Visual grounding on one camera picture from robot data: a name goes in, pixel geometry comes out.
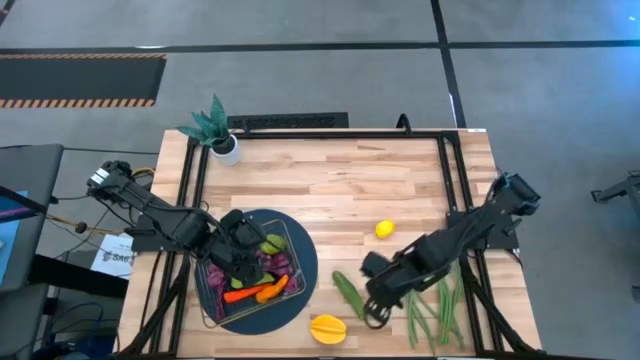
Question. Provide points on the white printed paper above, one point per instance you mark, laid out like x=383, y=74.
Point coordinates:
x=112, y=257

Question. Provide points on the green long bean bundle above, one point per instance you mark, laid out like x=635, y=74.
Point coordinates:
x=444, y=315

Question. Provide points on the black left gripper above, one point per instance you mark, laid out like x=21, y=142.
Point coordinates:
x=235, y=250

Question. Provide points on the green bell pepper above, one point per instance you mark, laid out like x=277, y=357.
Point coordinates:
x=273, y=243

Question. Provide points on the green cucumber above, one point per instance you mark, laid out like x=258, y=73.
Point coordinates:
x=349, y=294

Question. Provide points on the artificial plant in white pot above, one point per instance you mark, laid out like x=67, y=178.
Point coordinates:
x=227, y=152

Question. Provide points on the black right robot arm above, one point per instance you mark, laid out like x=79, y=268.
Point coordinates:
x=480, y=225

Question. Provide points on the light green vegetable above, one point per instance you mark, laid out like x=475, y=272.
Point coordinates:
x=266, y=279

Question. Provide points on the yellow lemon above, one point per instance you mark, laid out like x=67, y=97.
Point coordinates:
x=385, y=229

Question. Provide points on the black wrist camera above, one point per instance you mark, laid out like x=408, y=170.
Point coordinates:
x=374, y=264
x=235, y=221

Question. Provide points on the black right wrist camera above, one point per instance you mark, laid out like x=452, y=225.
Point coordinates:
x=374, y=264

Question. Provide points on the purple vegetable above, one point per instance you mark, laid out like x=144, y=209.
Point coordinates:
x=217, y=280

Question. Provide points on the black hazard-striped floor mat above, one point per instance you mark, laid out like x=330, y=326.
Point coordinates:
x=80, y=80

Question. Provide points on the orange carrot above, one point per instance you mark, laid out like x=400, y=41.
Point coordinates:
x=274, y=288

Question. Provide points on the black metal table frame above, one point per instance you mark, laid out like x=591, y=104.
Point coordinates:
x=340, y=135

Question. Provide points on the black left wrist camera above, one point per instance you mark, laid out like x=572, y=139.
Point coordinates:
x=235, y=221

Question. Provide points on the dark blue round placemat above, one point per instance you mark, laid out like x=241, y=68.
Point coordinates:
x=280, y=320

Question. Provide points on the purple onion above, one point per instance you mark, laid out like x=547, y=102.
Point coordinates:
x=284, y=265
x=264, y=260

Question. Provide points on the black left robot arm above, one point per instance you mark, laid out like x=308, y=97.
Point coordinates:
x=165, y=220

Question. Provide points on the yellow starfruit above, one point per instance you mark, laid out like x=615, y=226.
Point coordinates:
x=328, y=330

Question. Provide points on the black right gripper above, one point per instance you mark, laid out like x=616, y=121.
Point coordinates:
x=400, y=280

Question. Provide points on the red-orange carrot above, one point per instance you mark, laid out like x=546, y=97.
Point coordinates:
x=245, y=294

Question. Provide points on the black perforated panel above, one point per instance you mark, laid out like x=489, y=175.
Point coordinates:
x=290, y=121

